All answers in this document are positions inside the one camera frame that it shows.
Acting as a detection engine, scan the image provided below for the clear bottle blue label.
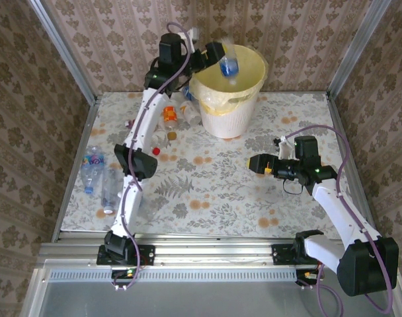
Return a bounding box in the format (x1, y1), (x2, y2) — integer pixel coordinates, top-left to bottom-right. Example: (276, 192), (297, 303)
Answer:
(218, 36), (241, 86)

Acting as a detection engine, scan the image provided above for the white ribbed plastic bin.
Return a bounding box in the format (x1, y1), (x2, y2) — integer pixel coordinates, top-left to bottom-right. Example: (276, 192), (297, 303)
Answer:
(190, 44), (268, 139)

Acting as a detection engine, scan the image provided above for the orange label bottle brown cap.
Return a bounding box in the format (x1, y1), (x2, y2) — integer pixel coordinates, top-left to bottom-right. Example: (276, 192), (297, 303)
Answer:
(162, 104), (181, 140)

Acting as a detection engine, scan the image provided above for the large clear bottle pink label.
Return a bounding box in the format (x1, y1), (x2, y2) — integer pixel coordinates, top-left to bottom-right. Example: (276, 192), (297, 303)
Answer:
(80, 146), (106, 196)

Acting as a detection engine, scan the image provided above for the plain clear plastic bottle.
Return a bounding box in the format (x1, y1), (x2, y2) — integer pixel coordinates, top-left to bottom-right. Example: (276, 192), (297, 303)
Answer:
(99, 167), (123, 215)

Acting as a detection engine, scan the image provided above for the yellow transparent bin liner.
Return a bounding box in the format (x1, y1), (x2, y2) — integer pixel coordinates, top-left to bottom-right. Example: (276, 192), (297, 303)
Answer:
(190, 44), (268, 116)

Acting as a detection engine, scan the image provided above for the floral table cover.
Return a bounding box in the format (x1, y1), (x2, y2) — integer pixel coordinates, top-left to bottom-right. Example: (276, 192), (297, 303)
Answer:
(60, 90), (357, 240)

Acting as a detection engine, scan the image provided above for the black controller board orange plug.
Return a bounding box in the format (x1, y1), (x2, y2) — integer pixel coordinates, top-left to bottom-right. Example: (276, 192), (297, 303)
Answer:
(296, 269), (321, 287)

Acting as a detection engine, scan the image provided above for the grey metal panel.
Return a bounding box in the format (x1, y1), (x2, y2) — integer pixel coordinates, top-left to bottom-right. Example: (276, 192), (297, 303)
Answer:
(20, 267), (399, 317)

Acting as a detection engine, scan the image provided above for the black controller board green light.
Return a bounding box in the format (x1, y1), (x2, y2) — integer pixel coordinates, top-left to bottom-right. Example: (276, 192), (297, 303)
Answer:
(110, 266), (138, 279)

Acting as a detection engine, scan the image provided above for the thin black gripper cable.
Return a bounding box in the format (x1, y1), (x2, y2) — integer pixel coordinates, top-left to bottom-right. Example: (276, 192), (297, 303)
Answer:
(282, 178), (304, 195)

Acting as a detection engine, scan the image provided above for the aluminium table side rail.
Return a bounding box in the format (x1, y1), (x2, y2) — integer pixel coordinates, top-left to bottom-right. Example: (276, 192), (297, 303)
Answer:
(325, 93), (378, 232)
(51, 97), (101, 242)

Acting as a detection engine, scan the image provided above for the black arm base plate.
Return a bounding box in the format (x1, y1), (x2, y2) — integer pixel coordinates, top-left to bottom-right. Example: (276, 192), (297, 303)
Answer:
(271, 242), (333, 265)
(97, 244), (155, 267)

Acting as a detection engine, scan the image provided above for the long aluminium mounting rail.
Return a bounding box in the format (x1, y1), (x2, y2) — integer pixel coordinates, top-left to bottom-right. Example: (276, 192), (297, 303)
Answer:
(37, 232), (357, 269)

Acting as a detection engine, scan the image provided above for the aluminium frame post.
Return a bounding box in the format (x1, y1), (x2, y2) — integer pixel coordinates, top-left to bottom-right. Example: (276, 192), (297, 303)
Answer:
(28, 0), (100, 104)
(325, 0), (392, 100)

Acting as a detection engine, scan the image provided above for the grey slotted cable duct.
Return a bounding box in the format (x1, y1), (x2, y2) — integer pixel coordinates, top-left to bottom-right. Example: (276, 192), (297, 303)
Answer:
(48, 266), (300, 282)

